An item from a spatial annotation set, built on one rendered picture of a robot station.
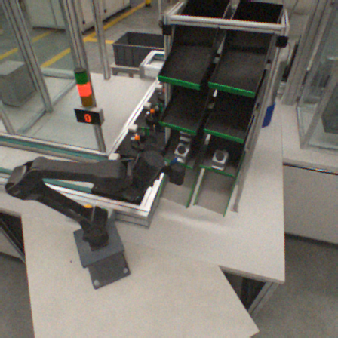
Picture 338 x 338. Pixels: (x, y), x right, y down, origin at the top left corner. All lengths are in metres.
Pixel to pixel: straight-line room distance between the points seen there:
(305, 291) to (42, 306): 1.68
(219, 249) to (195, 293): 0.21
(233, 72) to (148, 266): 0.78
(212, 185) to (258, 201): 0.33
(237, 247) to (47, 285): 0.77
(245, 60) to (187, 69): 0.17
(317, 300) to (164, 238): 1.34
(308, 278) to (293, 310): 0.28
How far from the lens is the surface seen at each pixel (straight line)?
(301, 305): 2.17
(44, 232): 1.32
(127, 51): 3.08
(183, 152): 0.94
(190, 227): 1.22
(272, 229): 1.29
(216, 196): 1.11
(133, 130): 1.52
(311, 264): 2.33
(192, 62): 0.86
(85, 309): 1.11
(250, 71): 0.84
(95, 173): 0.69
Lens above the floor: 1.88
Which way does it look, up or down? 45 degrees down
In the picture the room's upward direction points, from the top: straight up
